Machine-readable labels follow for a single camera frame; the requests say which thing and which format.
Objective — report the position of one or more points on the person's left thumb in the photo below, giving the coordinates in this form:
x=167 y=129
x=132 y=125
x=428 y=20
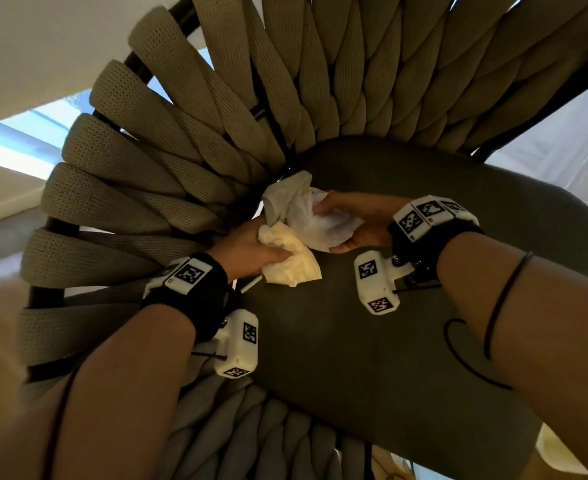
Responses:
x=276 y=254

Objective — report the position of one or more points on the person's left hand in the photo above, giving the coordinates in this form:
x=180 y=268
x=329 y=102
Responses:
x=236 y=249

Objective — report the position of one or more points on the cream round object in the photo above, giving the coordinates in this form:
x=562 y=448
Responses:
x=561 y=452

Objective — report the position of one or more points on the person's left forearm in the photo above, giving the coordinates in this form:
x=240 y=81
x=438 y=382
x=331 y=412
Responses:
x=114 y=394

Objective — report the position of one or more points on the person's right thumb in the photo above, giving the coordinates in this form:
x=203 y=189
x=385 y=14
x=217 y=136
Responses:
x=350 y=244

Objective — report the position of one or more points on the thin black forearm band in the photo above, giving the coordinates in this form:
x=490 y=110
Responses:
x=498 y=304

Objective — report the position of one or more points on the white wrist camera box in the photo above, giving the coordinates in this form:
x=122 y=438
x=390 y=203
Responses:
x=238 y=344
x=374 y=282

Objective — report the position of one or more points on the white cloth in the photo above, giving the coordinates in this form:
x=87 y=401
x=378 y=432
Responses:
x=314 y=219

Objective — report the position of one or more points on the dark grey seat cushion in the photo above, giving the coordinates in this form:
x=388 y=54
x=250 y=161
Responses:
x=374 y=384

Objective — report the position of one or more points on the cream yellow cloth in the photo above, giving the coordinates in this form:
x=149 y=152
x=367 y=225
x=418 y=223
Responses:
x=291 y=259

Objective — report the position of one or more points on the person's right forearm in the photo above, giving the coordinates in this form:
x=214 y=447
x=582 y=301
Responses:
x=538 y=334

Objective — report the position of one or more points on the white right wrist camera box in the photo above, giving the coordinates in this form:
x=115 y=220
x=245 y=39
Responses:
x=374 y=282

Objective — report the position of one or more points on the person's right hand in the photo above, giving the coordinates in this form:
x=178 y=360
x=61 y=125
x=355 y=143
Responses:
x=374 y=217

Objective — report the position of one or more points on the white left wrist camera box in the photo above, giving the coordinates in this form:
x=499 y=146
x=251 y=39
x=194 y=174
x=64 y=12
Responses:
x=238 y=344

